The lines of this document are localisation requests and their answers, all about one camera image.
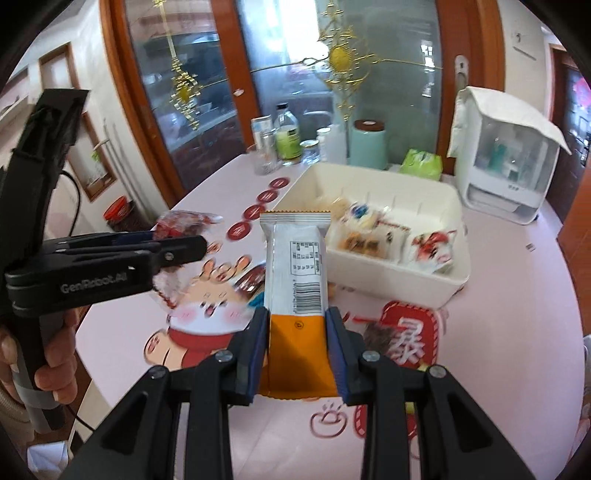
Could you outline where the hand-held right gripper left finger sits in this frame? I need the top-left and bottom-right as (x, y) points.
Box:
(60, 307), (271, 480)

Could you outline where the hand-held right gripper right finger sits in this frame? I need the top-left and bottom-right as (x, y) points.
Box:
(324, 307), (536, 480)

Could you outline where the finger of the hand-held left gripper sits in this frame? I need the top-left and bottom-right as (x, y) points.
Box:
(46, 231), (160, 252)
(62, 235), (208, 274)

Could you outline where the small red snack packet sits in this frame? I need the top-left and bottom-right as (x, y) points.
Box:
(154, 210), (223, 241)

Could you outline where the clear pale pastry packet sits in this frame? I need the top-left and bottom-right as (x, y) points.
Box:
(152, 270), (188, 309)

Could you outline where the dark brown cake packet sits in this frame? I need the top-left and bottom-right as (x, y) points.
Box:
(365, 320), (395, 365)

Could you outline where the brown snowflake snack packet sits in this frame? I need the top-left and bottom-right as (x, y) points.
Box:
(235, 267), (267, 297)

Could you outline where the white plastic bin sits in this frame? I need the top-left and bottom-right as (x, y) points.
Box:
(273, 162), (472, 311)

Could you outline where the orange and white snack bar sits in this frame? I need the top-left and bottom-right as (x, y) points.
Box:
(259, 210), (340, 400)

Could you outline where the egg yolk pastry packet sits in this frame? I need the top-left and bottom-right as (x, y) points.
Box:
(330, 217), (411, 265)

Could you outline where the apple print snack packet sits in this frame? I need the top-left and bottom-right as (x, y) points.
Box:
(406, 229), (459, 275)

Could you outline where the clear rice cracker packet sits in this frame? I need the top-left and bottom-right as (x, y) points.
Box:
(318, 196), (386, 232)

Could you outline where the person's left hand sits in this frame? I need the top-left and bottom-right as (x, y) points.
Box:
(0, 311), (88, 409)

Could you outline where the red-lidded dark jar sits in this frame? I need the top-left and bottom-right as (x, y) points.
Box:
(104, 196), (139, 232)

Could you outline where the clear glass cup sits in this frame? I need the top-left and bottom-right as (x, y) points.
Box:
(247, 144), (278, 176)

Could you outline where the wood-framed glass door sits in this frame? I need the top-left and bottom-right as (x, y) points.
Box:
(99, 0), (259, 208)
(235, 0), (504, 176)

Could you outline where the glass bottle with green label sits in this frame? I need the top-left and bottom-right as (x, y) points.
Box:
(274, 104), (301, 166)

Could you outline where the white squeeze bottle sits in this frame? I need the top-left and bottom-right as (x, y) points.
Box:
(328, 124), (347, 163)

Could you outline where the green tissue pack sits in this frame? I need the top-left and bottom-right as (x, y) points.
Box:
(399, 148), (444, 182)

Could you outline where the teal canister with brown lid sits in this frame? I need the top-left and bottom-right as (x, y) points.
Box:
(349, 119), (389, 171)

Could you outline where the white desktop organizer cabinet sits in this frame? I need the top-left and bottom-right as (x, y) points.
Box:
(455, 113), (550, 225)

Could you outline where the wooden cabinet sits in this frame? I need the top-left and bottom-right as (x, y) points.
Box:
(556, 185), (591, 259)

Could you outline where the white cloth cover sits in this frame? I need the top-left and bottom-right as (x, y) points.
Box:
(447, 85), (572, 160)

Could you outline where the dark wooden door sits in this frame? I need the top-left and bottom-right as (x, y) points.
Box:
(549, 46), (591, 204)

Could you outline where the red door decoration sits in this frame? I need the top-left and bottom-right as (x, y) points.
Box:
(573, 76), (591, 116)

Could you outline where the black cable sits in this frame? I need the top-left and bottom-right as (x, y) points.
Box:
(58, 170), (84, 234)

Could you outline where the wooden picture frame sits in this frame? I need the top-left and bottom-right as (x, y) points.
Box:
(76, 111), (118, 203)

